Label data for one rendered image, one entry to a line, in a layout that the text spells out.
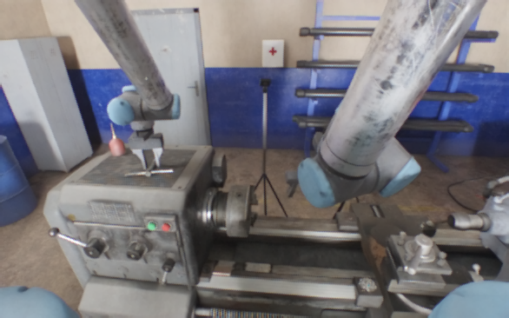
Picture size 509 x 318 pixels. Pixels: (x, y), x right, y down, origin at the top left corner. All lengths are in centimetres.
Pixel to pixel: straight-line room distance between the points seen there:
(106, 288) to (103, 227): 37
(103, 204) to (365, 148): 98
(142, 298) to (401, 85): 130
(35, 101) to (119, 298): 336
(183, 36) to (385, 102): 395
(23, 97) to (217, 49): 267
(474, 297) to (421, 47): 25
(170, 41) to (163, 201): 344
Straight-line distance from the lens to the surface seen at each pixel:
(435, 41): 32
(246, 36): 401
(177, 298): 133
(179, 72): 428
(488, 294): 36
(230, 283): 131
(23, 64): 428
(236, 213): 115
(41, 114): 439
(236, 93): 414
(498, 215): 158
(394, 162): 53
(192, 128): 447
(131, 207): 108
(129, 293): 142
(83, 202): 121
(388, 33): 32
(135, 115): 94
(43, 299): 35
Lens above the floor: 189
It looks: 28 degrees down
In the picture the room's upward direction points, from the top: 1 degrees counter-clockwise
